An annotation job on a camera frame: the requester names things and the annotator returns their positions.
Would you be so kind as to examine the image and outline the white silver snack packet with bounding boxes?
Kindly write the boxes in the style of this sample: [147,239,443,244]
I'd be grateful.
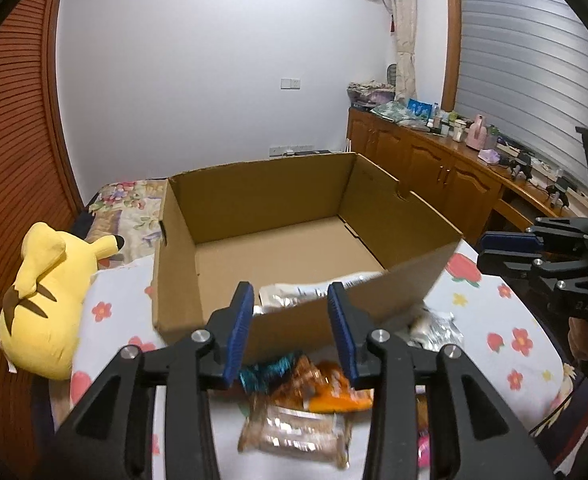
[259,271,385,312]

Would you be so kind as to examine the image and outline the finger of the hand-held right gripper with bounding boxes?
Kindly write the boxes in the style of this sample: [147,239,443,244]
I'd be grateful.
[480,216,588,261]
[476,247,588,306]

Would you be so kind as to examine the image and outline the crumpled silver snack packet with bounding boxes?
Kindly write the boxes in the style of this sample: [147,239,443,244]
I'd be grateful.
[406,305,467,356]

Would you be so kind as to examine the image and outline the teal snack packet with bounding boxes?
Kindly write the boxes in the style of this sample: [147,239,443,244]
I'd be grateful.
[238,352,302,393]

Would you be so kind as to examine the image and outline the black gadget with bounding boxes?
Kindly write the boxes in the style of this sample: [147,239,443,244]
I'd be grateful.
[508,152,534,178]
[546,180,572,208]

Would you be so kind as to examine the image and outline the wooden louvred wardrobe door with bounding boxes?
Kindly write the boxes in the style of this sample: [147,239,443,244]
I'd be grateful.
[0,0,85,321]

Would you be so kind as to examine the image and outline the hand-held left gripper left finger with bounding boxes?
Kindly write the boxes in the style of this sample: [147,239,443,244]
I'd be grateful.
[49,281,255,480]

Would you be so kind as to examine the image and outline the white strawberry print bedsheet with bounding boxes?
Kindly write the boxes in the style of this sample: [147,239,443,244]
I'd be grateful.
[69,252,574,480]

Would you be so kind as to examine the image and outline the grey window blind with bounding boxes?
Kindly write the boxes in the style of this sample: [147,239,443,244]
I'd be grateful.
[454,0,588,181]

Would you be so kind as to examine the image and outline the brown cardboard box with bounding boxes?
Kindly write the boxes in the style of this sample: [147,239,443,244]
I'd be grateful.
[151,151,463,361]

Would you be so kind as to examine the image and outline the green patterned cloth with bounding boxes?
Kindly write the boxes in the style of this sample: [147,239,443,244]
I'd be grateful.
[371,101,425,126]

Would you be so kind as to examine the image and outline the pink snack packet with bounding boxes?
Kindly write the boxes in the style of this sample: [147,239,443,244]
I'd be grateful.
[416,432,433,471]

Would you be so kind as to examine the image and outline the stack of folded cloths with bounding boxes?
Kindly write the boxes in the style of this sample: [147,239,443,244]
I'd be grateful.
[346,80,397,108]

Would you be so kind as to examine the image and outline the beige patterned curtain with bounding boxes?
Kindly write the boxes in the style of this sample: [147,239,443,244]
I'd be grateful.
[384,0,419,103]

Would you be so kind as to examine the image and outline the wooden cabinet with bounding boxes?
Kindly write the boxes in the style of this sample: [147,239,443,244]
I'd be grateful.
[346,107,588,251]

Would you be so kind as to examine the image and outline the pink bottle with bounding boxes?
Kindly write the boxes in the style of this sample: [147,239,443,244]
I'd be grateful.
[466,114,487,150]

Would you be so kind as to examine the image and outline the clear packet with brown bars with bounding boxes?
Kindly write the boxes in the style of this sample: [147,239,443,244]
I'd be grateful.
[238,402,355,471]

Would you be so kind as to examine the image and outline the yellow plush toy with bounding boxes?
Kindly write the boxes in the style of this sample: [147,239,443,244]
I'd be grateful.
[0,221,126,380]

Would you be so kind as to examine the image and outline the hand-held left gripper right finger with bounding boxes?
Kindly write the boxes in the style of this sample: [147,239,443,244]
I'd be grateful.
[326,281,539,480]

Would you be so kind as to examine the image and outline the orange brown snack packet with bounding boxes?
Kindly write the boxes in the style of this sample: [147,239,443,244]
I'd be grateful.
[274,357,375,413]

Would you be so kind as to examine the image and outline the person's right hand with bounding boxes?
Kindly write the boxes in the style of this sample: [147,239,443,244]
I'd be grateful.
[568,316,588,378]

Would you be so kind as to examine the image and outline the group of small bottles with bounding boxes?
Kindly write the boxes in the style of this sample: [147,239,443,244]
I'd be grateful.
[426,102,469,141]

